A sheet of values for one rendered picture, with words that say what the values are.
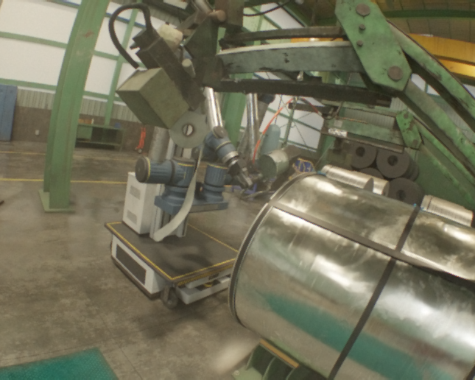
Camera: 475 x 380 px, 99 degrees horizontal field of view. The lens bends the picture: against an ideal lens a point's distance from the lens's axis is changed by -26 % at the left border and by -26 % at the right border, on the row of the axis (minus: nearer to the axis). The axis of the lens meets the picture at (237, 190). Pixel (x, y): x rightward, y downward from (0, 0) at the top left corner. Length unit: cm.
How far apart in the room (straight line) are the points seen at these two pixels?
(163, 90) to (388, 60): 68
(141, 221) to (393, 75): 237
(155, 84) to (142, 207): 187
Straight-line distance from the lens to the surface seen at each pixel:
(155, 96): 88
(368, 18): 90
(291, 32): 104
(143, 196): 260
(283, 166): 155
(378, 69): 83
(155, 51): 96
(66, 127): 391
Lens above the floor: 147
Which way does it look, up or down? 11 degrees down
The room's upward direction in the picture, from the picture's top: 13 degrees clockwise
